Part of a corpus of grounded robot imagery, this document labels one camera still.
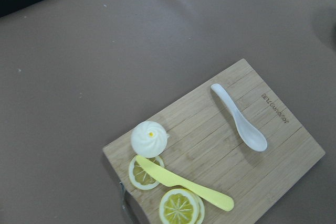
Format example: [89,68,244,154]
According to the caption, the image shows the yellow plastic knife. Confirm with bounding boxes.
[135,155,234,211]

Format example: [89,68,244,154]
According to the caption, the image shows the lemon slice stack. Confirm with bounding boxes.
[159,188,205,224]

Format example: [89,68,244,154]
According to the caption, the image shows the lemon slice near bun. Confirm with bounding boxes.
[128,156,159,190]

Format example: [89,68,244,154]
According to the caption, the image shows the white ceramic spoon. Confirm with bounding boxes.
[211,83,268,152]

